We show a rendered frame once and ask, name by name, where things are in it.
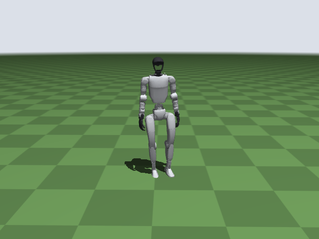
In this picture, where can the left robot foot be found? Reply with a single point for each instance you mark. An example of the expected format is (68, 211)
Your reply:
(169, 172)

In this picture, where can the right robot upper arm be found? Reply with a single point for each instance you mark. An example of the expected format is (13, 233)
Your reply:
(144, 81)

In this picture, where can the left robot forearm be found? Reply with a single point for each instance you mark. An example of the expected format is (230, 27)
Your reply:
(175, 105)

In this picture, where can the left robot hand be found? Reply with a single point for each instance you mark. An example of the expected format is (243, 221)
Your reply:
(177, 117)

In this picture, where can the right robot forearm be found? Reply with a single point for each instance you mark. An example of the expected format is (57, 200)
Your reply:
(141, 108)

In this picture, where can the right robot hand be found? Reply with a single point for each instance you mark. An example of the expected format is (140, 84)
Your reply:
(141, 122)

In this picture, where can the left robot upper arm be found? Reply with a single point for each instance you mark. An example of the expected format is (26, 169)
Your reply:
(172, 85)

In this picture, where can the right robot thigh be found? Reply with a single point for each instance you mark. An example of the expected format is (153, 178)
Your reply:
(150, 127)

